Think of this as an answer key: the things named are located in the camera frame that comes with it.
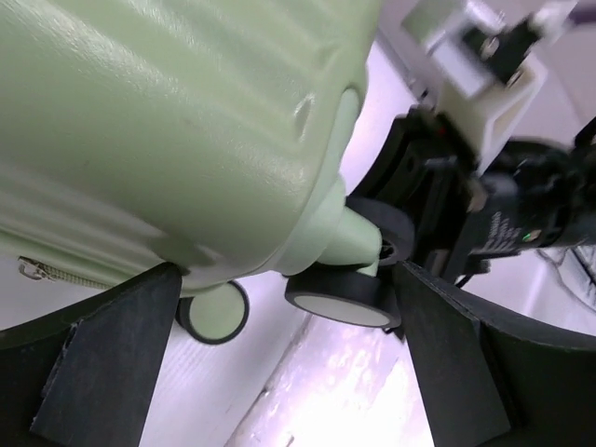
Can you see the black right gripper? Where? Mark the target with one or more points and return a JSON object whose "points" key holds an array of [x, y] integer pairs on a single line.
{"points": [[416, 193]]}

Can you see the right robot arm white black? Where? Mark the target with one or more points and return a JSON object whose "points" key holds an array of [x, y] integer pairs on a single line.
{"points": [[534, 195]]}

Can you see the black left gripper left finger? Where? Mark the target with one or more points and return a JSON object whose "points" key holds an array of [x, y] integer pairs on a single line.
{"points": [[85, 375]]}

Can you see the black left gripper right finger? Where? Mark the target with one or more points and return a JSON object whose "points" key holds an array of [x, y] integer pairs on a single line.
{"points": [[489, 376]]}

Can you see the green suitcase blue lining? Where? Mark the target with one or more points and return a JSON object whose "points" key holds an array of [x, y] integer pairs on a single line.
{"points": [[206, 134]]}

